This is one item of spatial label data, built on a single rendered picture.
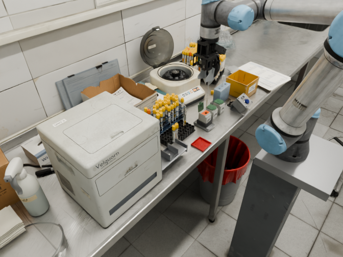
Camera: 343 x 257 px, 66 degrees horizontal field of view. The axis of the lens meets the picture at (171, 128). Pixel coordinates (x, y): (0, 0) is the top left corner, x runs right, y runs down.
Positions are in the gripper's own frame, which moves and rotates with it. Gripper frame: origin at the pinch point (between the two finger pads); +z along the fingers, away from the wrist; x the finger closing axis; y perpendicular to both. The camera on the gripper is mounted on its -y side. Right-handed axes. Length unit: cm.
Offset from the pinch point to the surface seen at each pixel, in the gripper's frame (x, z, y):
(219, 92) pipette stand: -4.4, 15.3, -17.3
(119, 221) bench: 9, 24, 60
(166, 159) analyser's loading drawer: 4.2, 20.4, 31.4
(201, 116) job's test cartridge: -0.7, 18.0, 1.8
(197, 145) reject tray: 5.9, 24.2, 13.3
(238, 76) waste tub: -8.9, 18.9, -44.4
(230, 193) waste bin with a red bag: 9, 96, -27
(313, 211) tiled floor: 57, 112, -64
